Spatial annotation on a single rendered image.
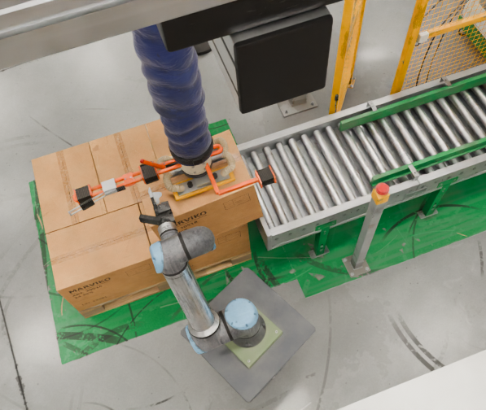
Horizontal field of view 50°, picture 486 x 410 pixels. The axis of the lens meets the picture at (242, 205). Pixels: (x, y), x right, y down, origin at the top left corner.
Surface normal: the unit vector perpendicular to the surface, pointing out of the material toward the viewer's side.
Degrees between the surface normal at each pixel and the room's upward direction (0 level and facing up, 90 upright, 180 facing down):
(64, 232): 0
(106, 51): 0
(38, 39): 90
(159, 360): 0
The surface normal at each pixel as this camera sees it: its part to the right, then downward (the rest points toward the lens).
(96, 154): -0.06, -0.48
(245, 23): 0.34, 0.81
